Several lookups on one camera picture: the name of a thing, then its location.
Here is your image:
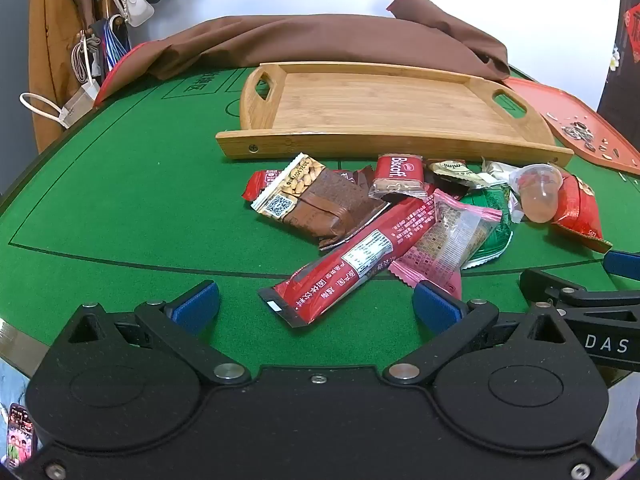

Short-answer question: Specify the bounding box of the red paper decoration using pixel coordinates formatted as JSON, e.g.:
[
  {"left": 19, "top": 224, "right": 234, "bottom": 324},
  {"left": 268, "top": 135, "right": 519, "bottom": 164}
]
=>
[{"left": 625, "top": 2, "right": 640, "bottom": 63}]

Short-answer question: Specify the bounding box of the red snack bag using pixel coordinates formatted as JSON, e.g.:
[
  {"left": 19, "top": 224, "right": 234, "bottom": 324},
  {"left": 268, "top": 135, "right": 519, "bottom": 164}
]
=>
[{"left": 547, "top": 170, "right": 613, "bottom": 255}]

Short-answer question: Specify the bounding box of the small white handbag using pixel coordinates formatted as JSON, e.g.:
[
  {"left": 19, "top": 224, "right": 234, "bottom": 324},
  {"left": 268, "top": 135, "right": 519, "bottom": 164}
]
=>
[{"left": 112, "top": 0, "right": 156, "bottom": 28}]

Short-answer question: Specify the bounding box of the blue striped bag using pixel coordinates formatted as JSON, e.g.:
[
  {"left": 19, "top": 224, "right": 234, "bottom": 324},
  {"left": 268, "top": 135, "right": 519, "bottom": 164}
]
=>
[{"left": 97, "top": 17, "right": 131, "bottom": 81}]

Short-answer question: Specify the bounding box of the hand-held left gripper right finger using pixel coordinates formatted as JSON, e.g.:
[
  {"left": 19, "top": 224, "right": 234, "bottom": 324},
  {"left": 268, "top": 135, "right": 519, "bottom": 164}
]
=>
[{"left": 382, "top": 280, "right": 576, "bottom": 386}]

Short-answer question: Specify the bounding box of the clear jelly cup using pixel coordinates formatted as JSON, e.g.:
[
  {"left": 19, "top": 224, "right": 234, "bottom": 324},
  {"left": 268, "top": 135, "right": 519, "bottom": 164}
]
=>
[{"left": 510, "top": 164, "right": 565, "bottom": 225}]

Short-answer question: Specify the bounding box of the brown cloth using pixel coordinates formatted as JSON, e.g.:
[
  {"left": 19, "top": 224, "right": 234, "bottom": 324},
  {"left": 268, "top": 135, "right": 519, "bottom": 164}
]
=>
[{"left": 95, "top": 0, "right": 511, "bottom": 106}]

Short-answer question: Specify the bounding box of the red and brown chocolate packet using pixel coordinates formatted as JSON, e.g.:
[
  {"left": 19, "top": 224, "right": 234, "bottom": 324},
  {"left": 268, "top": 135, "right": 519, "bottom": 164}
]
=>
[{"left": 242, "top": 167, "right": 376, "bottom": 203}]

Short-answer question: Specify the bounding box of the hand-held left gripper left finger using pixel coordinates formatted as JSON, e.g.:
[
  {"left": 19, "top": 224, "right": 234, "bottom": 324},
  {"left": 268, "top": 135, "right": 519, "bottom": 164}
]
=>
[{"left": 65, "top": 280, "right": 251, "bottom": 386}]

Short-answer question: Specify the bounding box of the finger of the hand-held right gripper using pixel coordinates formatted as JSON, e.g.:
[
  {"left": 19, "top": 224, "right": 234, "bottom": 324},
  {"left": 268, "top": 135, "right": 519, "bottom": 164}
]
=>
[
  {"left": 602, "top": 250, "right": 640, "bottom": 281},
  {"left": 520, "top": 269, "right": 640, "bottom": 313}
]

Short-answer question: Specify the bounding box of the silver snack packet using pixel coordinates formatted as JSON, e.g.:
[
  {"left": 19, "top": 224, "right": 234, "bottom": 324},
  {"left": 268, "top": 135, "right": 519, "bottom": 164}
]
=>
[{"left": 480, "top": 159, "right": 523, "bottom": 188}]

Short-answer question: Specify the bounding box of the paper bag with white handles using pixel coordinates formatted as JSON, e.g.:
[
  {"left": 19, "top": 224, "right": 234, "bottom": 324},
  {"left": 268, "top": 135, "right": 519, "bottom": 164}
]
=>
[{"left": 20, "top": 77, "right": 103, "bottom": 128}]

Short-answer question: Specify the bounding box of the beige snack packet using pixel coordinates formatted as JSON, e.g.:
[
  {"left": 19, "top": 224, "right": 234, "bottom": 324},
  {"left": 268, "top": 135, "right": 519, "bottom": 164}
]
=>
[{"left": 426, "top": 159, "right": 483, "bottom": 197}]

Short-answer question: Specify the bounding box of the long red stick packet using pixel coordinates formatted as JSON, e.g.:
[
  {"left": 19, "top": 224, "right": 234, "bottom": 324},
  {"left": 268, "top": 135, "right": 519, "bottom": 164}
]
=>
[{"left": 257, "top": 195, "right": 438, "bottom": 330}]

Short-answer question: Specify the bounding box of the wooden tray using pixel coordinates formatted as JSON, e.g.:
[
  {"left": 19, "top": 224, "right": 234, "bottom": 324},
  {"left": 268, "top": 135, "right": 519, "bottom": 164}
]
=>
[{"left": 215, "top": 62, "right": 576, "bottom": 168}]

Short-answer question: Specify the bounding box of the red biscuit packet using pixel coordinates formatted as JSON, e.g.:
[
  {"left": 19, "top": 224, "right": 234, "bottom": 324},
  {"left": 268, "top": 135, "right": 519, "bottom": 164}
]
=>
[{"left": 368, "top": 154, "right": 431, "bottom": 202}]

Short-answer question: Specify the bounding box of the brown peanut snack packet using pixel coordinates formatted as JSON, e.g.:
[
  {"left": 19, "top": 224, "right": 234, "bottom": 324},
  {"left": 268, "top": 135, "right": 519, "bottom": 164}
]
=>
[{"left": 250, "top": 152, "right": 393, "bottom": 253}]

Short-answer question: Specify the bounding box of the green snack packet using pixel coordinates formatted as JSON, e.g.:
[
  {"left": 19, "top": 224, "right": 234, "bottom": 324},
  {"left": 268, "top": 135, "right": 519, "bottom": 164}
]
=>
[{"left": 457, "top": 185, "right": 516, "bottom": 271}]

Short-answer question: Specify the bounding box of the pink snack packet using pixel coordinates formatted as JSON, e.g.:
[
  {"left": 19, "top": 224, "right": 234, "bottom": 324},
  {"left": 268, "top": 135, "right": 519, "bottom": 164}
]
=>
[{"left": 389, "top": 189, "right": 503, "bottom": 301}]

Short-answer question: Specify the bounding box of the orange plastic tray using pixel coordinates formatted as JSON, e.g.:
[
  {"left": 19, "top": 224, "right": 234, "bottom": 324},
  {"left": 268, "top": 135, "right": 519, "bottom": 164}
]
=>
[{"left": 505, "top": 76, "right": 640, "bottom": 177}]

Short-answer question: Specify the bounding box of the smartphone with colourful screen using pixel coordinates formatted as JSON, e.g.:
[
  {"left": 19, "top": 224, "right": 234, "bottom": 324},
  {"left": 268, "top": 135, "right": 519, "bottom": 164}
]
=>
[{"left": 4, "top": 402, "right": 38, "bottom": 470}]

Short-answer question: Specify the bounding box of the dark door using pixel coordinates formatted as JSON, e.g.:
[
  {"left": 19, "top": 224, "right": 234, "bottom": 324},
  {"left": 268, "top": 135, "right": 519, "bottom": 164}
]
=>
[{"left": 597, "top": 0, "right": 640, "bottom": 126}]

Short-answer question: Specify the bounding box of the pile of sunflower seeds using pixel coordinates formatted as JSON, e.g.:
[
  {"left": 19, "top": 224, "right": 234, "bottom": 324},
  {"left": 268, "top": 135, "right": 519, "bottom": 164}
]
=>
[{"left": 545, "top": 110, "right": 631, "bottom": 161}]

